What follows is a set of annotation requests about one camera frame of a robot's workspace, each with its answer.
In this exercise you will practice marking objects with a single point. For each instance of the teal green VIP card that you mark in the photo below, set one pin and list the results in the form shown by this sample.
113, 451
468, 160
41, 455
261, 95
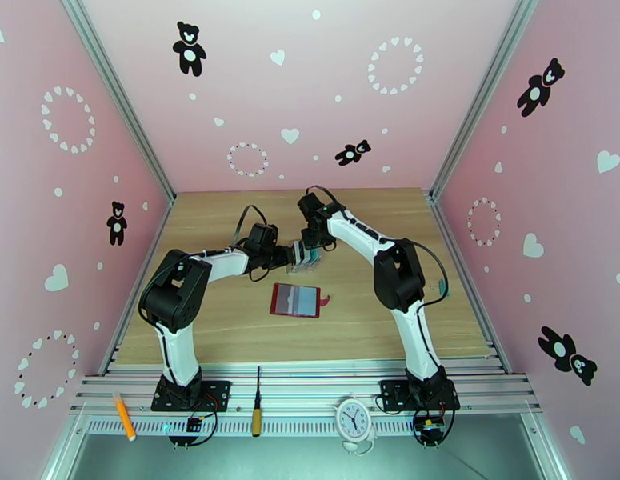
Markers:
316, 257

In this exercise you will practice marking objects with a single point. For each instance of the clear acrylic card stand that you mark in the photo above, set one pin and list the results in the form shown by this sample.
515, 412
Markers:
302, 269

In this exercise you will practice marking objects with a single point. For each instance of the red leather card holder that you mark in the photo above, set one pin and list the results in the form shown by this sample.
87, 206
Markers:
294, 299

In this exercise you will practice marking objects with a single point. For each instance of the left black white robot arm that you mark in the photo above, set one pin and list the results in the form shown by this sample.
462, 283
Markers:
177, 353

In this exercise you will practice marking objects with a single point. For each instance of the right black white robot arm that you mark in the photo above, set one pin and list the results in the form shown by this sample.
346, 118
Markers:
414, 338

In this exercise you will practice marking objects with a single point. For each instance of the teal binder clip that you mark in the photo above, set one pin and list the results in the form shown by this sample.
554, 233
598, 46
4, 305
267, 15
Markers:
442, 288

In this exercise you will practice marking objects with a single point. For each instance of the perforated metal strip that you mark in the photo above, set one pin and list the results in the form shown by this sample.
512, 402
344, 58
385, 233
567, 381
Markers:
299, 426

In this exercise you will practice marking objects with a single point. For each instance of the white alarm clock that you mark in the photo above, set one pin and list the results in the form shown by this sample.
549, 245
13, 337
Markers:
353, 418

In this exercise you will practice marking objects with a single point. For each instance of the small black circuit board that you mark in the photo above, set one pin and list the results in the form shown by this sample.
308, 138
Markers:
193, 424

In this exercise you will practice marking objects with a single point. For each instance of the orange marker pen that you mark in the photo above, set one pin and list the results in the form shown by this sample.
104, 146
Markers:
124, 416

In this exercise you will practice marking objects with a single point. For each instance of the black yellow connector module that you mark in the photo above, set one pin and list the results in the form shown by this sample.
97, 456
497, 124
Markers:
429, 427

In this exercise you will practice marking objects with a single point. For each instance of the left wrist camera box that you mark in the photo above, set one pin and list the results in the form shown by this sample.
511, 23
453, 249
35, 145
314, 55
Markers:
263, 235

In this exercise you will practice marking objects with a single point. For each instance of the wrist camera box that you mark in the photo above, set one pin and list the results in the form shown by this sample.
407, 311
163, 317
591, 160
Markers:
309, 202
263, 235

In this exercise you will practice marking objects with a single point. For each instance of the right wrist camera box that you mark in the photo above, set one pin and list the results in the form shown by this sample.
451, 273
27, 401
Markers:
309, 202

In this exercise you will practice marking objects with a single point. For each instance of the aluminium rail base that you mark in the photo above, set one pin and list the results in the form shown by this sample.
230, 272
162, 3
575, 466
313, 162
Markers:
299, 388

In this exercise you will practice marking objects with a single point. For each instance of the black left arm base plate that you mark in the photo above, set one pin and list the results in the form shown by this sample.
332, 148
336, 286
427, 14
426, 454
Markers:
217, 393

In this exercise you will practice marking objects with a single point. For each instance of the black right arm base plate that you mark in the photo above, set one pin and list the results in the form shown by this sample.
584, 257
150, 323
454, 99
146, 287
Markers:
392, 393

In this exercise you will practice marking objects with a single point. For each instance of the aluminium frame post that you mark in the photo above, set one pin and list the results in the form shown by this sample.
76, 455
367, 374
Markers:
122, 98
483, 93

